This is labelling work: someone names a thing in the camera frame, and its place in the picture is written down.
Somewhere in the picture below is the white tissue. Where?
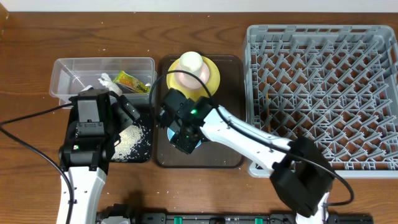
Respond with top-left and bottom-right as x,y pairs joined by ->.
98,73 -> 123,96

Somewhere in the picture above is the light blue bowl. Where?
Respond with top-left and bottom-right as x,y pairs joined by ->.
167,128 -> 201,148

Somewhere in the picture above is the green orange snack wrapper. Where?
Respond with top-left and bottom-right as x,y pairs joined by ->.
113,71 -> 150,93

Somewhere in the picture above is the white rice pile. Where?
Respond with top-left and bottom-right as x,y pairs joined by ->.
111,124 -> 152,163

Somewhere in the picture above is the pink bowl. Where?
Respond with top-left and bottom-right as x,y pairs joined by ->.
175,63 -> 210,90

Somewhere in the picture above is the white paper cup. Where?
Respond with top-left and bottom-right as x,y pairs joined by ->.
179,51 -> 203,73

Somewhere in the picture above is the wooden chopstick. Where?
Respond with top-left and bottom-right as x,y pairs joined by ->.
264,79 -> 269,103
266,108 -> 272,133

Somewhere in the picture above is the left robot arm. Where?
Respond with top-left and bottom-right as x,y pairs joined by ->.
57,88 -> 140,223

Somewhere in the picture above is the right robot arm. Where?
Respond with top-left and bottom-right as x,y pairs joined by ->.
159,96 -> 335,223

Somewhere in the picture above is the clear plastic waste bin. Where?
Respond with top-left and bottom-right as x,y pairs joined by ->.
49,57 -> 157,105

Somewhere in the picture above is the grey dishwasher rack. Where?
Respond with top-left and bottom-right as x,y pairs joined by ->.
243,25 -> 397,179

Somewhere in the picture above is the black plastic tray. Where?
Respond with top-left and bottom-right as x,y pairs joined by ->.
62,105 -> 155,164

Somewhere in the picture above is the dark brown serving tray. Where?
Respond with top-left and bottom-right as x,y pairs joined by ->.
154,55 -> 246,169

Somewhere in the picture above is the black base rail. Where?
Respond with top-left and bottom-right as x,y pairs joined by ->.
96,203 -> 374,224

